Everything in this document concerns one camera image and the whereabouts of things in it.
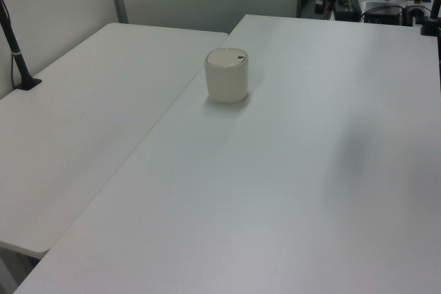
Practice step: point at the white device with yellow button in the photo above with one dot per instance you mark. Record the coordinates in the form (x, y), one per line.
(415, 6)

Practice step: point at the beige trash bin with lid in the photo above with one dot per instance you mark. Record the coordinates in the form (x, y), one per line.
(226, 82)

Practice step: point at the black flat electronics box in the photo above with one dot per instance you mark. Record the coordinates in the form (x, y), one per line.
(382, 13)

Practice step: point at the black box with green parts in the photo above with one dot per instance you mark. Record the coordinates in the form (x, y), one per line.
(348, 10)

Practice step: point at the black camera stand pole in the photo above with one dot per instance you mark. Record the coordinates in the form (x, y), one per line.
(13, 46)

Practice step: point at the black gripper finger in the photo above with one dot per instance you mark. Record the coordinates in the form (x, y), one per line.
(317, 6)
(323, 5)

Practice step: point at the black camera pole with clamp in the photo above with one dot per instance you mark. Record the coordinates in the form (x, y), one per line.
(435, 1)

